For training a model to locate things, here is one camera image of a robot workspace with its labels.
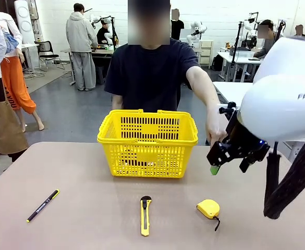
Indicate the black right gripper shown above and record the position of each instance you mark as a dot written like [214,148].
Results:
[246,144]

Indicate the white marker black cap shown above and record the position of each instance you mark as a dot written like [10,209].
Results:
[151,163]

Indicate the person's right forearm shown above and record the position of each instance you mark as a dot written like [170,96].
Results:
[117,102]

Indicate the person's left forearm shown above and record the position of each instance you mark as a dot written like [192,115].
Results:
[201,91]

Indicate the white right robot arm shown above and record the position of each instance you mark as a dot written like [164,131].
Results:
[285,91]

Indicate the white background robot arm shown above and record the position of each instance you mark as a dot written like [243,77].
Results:
[106,28]
[250,28]
[196,32]

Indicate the yellow plastic shopping basket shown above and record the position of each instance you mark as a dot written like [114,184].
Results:
[147,145]

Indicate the person in navy t-shirt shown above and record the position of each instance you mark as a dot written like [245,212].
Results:
[152,75]

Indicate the person in grey sweater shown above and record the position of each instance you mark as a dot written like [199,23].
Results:
[268,39]

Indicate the person in black shirt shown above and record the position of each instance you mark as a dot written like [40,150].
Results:
[177,28]

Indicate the seated person in black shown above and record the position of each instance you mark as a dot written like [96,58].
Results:
[300,31]

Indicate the person in grey hoodie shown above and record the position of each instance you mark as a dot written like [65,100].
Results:
[80,44]

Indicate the person's left hand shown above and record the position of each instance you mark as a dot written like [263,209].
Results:
[216,131]

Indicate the yellow tape measure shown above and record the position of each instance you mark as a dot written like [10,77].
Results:
[208,207]

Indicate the white background table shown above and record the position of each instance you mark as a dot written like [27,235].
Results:
[241,58]

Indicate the yellow utility knife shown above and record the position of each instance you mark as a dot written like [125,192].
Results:
[145,216]

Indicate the white drawer cabinet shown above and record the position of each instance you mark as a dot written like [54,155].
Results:
[206,52]

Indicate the grey background workbench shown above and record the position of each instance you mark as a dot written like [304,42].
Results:
[102,52]

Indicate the black pen yellow tip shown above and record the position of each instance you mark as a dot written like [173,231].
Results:
[42,206]

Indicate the black office chair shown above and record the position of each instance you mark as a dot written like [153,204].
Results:
[46,52]

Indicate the mannequin in orange pants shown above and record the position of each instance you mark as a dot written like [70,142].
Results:
[16,86]

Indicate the white tower air conditioner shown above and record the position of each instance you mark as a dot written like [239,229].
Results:
[24,20]

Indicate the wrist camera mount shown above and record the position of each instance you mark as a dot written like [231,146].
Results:
[229,110]

